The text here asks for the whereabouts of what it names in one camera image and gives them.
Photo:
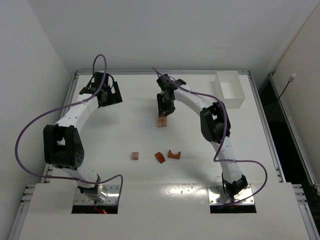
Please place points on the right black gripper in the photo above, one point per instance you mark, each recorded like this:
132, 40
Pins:
164, 110

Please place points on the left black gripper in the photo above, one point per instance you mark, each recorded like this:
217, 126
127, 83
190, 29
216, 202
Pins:
116, 92

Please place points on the white perforated box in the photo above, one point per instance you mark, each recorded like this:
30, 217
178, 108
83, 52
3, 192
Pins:
228, 89

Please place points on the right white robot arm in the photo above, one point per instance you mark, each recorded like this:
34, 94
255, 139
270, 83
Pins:
215, 128

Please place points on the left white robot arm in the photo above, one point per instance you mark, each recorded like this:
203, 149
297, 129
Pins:
63, 148

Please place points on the dark red arch block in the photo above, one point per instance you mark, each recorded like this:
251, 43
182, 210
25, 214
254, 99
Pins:
173, 155

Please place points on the dark red wedge block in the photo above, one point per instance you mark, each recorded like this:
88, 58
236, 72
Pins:
160, 157

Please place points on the light wood cube block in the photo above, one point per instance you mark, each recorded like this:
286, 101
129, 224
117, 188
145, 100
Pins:
135, 155

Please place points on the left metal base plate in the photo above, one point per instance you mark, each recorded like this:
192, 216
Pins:
108, 196

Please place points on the metal base plate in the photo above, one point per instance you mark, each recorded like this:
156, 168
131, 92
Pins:
217, 197
108, 196

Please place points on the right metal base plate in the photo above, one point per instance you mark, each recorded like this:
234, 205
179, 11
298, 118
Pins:
217, 197

